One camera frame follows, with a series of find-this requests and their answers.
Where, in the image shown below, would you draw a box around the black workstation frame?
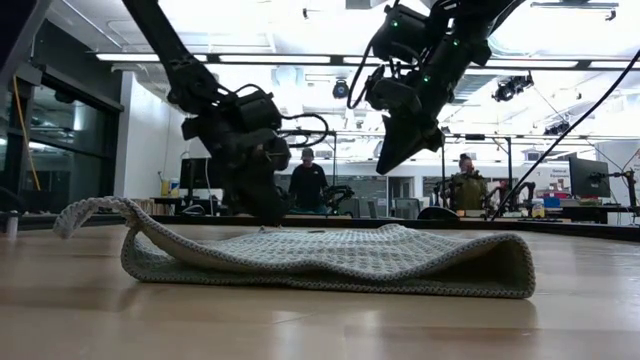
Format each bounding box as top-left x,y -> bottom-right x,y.
279,128 -> 339,216
438,132 -> 514,216

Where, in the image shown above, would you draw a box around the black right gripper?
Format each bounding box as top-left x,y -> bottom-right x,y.
375,39 -> 494,175

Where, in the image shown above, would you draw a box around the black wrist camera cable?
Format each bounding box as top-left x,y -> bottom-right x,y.
277,112 -> 331,149
346,39 -> 381,111

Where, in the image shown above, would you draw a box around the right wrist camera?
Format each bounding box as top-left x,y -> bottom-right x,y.
363,74 -> 424,115

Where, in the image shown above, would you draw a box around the grey waffle microfiber towel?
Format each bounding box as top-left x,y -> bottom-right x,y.
52,195 -> 537,300

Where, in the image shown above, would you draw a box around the wooden crates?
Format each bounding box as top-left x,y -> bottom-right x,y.
130,198 -> 161,216

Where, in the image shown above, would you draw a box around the grey office chair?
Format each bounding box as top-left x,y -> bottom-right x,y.
392,197 -> 422,220

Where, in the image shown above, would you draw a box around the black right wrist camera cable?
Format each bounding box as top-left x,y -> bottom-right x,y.
346,39 -> 381,111

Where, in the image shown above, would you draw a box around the overhead LED light bar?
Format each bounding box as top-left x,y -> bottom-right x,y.
94,52 -> 640,70

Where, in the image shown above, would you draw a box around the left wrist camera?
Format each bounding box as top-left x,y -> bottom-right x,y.
234,90 -> 284,132

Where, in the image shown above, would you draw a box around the yellow hanging cable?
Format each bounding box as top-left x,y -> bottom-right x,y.
10,74 -> 42,192

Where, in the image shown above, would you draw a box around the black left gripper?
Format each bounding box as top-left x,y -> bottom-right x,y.
180,112 -> 292,226

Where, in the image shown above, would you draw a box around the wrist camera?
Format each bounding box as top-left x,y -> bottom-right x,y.
363,74 -> 424,115
234,90 -> 284,132

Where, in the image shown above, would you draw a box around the black left wrist camera cable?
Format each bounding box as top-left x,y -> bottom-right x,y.
277,112 -> 331,149

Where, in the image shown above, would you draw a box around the black computer monitor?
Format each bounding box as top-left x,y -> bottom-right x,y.
178,157 -> 224,191
569,158 -> 612,199

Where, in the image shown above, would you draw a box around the black overhead box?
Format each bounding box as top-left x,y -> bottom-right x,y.
344,0 -> 391,10

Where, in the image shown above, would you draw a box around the black aluminium table frame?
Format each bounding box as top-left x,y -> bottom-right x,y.
0,212 -> 640,244

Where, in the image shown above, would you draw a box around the person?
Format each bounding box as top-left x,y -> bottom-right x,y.
448,153 -> 489,212
287,147 -> 331,214

